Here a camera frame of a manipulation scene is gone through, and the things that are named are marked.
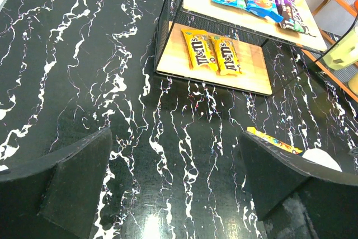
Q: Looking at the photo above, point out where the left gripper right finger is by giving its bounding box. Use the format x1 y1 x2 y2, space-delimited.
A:
240 132 357 238

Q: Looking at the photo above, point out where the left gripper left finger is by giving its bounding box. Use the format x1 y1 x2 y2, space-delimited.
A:
1 128 112 238

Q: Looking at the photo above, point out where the yellow candy bag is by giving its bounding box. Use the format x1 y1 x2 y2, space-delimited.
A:
210 35 242 76
247 127 303 154
181 29 219 73

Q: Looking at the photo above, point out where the yellow candy bag top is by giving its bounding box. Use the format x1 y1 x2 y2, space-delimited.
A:
181 29 219 73

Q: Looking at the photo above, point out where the purple candy bag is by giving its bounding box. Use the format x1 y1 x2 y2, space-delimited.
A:
275 0 313 36

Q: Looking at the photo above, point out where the blue mug white inside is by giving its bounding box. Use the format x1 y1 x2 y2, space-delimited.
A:
302 148 342 172

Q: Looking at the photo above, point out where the pale yellow mug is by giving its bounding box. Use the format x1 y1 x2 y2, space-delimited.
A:
348 73 358 95

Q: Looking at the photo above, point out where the light green mug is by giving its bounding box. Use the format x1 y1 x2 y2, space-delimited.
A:
323 26 357 70

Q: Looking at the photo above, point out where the wooden cup rack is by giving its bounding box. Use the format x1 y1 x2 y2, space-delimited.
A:
304 0 357 102

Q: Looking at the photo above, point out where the two-tier wood wire shelf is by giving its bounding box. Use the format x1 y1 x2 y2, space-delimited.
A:
154 0 327 96

